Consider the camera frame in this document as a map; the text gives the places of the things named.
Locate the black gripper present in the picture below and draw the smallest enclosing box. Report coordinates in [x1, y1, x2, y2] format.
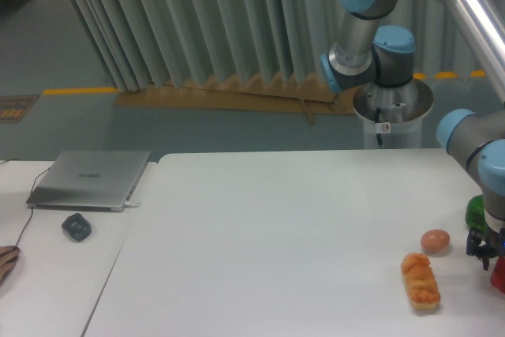
[466, 227, 504, 271]

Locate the red bell pepper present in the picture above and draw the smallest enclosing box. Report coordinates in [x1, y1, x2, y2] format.
[490, 256, 505, 294]

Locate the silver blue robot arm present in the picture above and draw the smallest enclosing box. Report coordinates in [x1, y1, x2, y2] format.
[320, 0, 504, 266]

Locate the person's hand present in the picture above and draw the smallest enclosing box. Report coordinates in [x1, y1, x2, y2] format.
[0, 246, 20, 282]

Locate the green bell pepper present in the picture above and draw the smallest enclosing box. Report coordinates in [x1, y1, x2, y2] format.
[465, 195, 486, 232]

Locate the brown egg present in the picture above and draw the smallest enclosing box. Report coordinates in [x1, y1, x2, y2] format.
[421, 229, 451, 254]

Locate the orange bread loaf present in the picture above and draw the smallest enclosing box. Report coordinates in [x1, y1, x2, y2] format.
[401, 253, 441, 310]

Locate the brown cardboard sheet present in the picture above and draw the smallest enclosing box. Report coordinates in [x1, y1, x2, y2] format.
[115, 73, 357, 123]

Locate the white usb plug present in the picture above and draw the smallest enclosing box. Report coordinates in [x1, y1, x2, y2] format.
[124, 202, 140, 208]

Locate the pale green pleated curtain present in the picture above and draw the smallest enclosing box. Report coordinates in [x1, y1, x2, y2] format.
[45, 0, 505, 89]

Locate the silver laptop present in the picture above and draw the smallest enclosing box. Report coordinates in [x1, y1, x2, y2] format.
[26, 150, 151, 212]

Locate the black small gadget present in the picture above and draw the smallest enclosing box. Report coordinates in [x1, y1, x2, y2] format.
[62, 213, 92, 242]

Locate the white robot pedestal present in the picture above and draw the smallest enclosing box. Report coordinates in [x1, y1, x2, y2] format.
[353, 79, 433, 149]

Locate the black thin cable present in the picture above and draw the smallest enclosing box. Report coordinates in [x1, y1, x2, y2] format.
[0, 158, 60, 249]

